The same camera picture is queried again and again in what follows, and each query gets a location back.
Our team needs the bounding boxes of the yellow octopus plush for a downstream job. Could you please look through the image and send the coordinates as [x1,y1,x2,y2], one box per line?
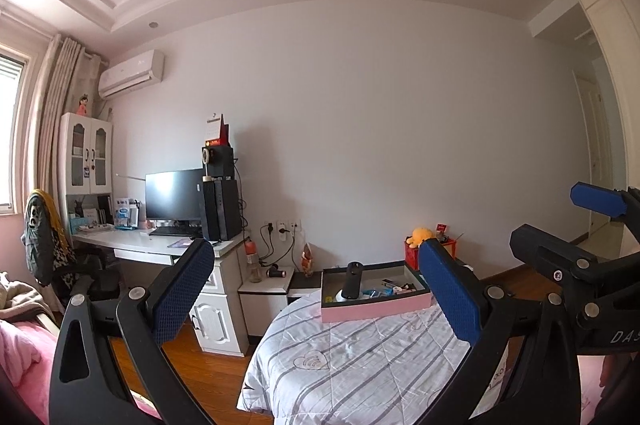
[406,227,436,248]

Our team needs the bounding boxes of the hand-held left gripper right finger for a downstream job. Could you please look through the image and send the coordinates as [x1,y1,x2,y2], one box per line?
[417,237,583,425]

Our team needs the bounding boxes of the black computer monitor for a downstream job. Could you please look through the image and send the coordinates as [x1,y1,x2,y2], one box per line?
[145,168,205,222]

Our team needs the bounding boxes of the black cylindrical device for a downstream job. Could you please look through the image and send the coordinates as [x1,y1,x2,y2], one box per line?
[341,261,363,301]

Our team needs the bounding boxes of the person's right hand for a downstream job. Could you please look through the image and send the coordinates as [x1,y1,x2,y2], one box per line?
[600,355,621,391]

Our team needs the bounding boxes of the white desk with drawers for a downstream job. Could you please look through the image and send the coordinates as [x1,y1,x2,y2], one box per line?
[70,225,251,356]

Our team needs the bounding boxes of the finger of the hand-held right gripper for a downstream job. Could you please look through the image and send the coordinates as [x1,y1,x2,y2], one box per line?
[510,224,602,287]
[570,182,640,231]

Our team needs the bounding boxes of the low white side cabinet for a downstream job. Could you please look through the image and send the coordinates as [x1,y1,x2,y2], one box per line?
[237,267,296,341]

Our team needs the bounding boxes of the cream built-in wardrobe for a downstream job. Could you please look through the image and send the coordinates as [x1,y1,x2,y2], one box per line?
[542,0,640,256]

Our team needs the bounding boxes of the clear bottle with orange cap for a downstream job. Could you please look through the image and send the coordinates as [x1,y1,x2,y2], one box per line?
[244,237,263,283]

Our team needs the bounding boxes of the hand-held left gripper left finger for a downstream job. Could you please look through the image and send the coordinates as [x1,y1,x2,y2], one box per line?
[48,237,217,425]

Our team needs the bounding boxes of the dark topped low cabinet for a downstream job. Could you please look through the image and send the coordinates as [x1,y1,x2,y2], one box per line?
[287,272,323,306]

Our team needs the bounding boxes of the pink and green cardboard box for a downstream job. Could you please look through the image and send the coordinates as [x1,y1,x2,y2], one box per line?
[320,260,433,325]

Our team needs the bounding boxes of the black and yellow jacket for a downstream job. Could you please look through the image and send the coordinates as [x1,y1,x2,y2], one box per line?
[21,189,76,286]

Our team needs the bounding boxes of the red desk calendar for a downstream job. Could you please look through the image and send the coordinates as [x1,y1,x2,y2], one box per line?
[205,112,232,147]

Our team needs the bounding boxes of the black charger cables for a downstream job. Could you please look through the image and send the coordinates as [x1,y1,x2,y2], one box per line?
[257,222,296,266]

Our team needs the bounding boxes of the black computer tower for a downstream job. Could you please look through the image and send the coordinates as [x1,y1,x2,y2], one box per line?
[201,178,243,242]

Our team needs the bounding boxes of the black keyboard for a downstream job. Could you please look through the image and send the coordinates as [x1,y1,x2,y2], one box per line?
[149,226,203,237]

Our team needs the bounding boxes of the window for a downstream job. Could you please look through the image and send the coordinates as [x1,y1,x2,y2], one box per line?
[0,42,31,213]

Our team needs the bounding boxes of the black box with round dial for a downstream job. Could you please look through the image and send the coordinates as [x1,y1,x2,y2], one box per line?
[201,145,236,180]

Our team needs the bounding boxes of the white air conditioner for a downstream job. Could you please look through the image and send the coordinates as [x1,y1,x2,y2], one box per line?
[97,49,166,100]

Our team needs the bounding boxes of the beige curtain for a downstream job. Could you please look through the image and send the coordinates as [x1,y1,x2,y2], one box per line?
[22,34,108,206]

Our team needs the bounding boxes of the red storage box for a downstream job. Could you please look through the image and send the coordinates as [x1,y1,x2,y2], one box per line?
[404,237,458,271]

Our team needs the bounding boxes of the white room door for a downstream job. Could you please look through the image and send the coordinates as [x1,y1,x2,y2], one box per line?
[574,70,616,238]

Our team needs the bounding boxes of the white wall socket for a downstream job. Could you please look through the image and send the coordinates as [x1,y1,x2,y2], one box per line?
[264,217,303,236]

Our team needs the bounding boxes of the blue and white carton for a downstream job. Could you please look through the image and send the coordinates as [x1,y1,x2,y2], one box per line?
[114,198,138,228]

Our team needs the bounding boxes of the pink fuzzy blanket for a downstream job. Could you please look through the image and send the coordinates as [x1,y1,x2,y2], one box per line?
[0,315,161,425]

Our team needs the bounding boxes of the beige crumpled blanket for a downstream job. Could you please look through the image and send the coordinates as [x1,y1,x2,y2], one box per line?
[0,272,56,321]

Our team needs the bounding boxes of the white hutch cabinet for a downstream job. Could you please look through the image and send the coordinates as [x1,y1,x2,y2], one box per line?
[60,112,115,226]

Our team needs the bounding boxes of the pink printed sheet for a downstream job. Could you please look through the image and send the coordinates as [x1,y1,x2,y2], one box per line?
[492,345,621,425]

